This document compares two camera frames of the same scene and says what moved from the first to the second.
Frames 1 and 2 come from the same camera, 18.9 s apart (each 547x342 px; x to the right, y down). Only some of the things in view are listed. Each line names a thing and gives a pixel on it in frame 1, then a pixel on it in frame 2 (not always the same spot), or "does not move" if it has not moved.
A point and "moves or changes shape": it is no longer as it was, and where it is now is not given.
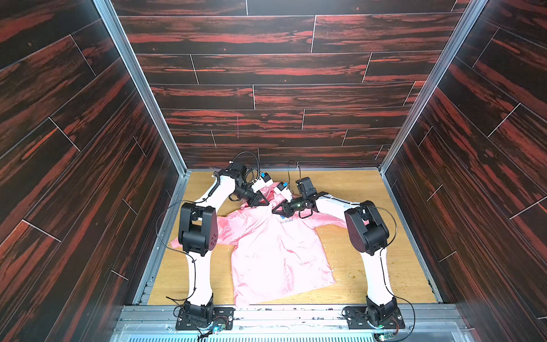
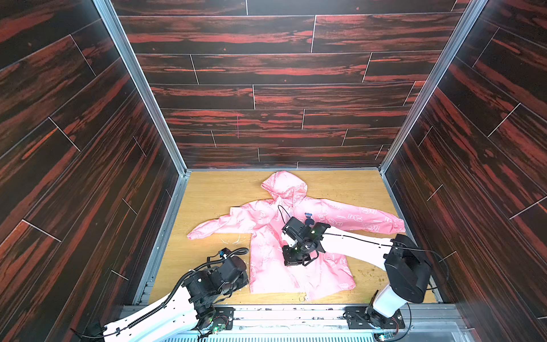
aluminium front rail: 419,323 does not move
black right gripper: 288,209 to 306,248
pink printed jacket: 272,254 moves or changes shape
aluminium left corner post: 109,15 does not move
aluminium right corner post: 466,23 does not move
